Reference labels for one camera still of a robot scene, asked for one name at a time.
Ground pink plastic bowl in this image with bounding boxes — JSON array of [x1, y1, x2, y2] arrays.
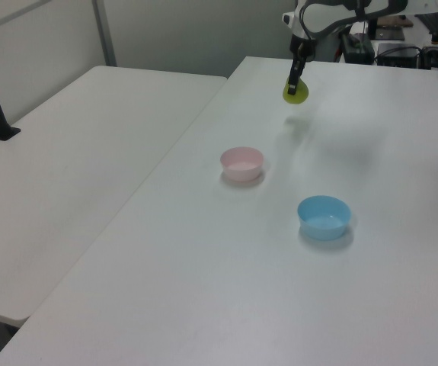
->
[[219, 146, 265, 182]]

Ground green pear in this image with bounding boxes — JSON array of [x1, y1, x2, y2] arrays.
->
[[281, 75, 311, 106]]

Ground black and green device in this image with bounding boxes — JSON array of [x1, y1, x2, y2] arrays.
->
[[341, 33, 376, 64]]

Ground black keyboard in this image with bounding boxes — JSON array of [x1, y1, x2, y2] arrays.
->
[[414, 11, 438, 38]]

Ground grey partition frame post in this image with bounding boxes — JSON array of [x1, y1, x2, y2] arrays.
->
[[91, 0, 118, 68]]

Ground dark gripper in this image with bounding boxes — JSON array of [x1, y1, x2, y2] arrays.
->
[[287, 34, 316, 96]]

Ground black electronics box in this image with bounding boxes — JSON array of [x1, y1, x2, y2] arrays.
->
[[376, 42, 420, 69]]

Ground blue plastic bowl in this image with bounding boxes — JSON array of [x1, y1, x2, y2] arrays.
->
[[297, 194, 353, 242]]

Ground brown board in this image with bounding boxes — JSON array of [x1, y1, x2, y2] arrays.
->
[[375, 15, 414, 29]]

